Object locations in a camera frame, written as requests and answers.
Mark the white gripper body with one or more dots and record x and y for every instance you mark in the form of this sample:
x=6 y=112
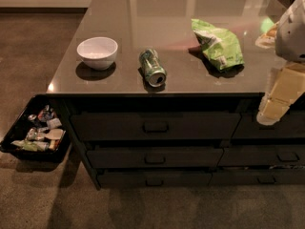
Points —
x=292 y=35

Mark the drawer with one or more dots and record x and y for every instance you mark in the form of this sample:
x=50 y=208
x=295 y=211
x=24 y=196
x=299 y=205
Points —
x=154 y=126
x=154 y=157
x=291 y=125
x=154 y=179
x=263 y=155
x=265 y=177

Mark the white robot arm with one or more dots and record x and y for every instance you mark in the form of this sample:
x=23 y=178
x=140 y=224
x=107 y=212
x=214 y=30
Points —
x=287 y=36

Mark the dark drawer cabinet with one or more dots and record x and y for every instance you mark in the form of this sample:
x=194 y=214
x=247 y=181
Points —
x=193 y=84

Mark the green chip bag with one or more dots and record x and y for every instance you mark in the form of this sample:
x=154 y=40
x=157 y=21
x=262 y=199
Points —
x=220 y=46

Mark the green soda can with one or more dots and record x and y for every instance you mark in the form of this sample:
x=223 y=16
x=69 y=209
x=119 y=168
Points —
x=154 y=74

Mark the white ceramic bowl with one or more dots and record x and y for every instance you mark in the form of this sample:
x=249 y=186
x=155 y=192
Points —
x=98 y=53

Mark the white paper cup in bin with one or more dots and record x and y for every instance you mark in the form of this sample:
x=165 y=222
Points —
x=54 y=134

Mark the colourful wrapper in bin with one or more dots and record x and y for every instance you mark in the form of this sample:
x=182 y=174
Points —
x=46 y=114

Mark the black trash bin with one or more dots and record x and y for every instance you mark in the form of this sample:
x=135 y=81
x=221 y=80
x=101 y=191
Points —
x=28 y=119

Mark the crushed can in bin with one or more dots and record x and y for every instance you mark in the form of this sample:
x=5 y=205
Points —
x=34 y=135

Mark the crumpled green wrapper in bin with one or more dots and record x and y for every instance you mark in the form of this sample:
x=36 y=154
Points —
x=32 y=146

